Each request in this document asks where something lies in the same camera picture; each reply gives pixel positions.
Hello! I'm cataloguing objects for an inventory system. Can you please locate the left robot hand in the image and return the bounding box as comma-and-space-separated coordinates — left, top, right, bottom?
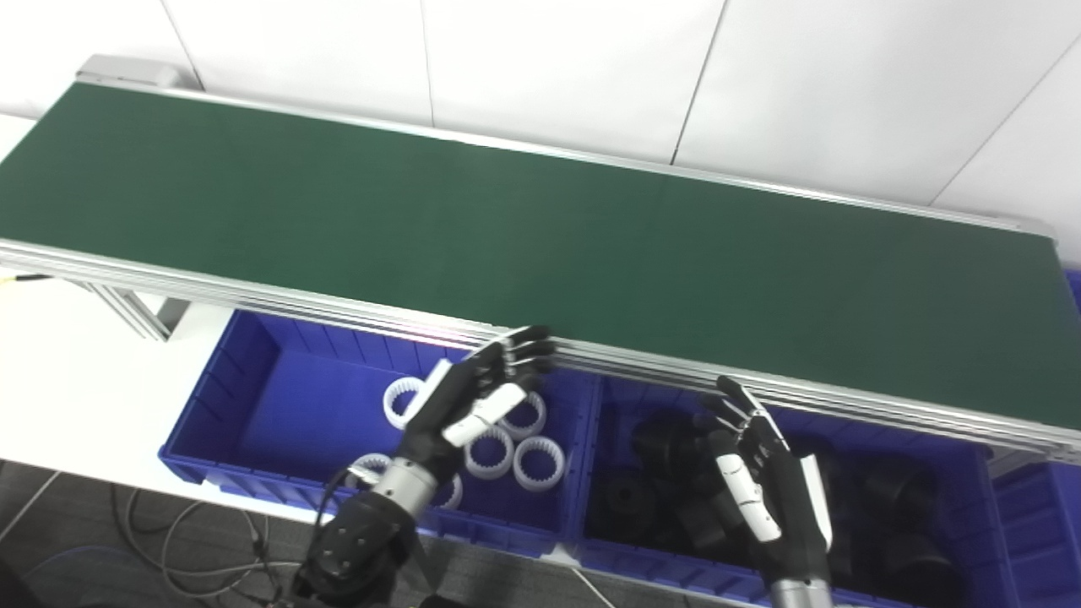
397, 325, 558, 488

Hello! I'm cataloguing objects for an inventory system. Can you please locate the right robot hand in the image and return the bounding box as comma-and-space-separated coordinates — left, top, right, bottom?
697, 376, 834, 584

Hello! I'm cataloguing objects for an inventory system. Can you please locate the black cylindrical coupling part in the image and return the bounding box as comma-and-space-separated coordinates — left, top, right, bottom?
587, 469, 668, 541
878, 532, 964, 607
861, 460, 938, 524
633, 410, 706, 465

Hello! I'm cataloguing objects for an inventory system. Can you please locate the blue bin with white rings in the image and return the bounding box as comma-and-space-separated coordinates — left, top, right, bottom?
158, 308, 602, 558

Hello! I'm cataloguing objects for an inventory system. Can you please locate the blue bin with black parts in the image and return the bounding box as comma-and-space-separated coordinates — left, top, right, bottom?
574, 372, 1023, 608

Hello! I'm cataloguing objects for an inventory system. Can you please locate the green conveyor belt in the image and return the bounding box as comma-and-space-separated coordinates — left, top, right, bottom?
0, 82, 1081, 432
0, 55, 1081, 465

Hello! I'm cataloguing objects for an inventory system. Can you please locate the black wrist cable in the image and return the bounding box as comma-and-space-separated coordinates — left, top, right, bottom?
314, 464, 381, 529

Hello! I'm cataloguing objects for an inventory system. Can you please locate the grey floor cable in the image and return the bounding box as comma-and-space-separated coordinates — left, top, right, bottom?
110, 486, 292, 602

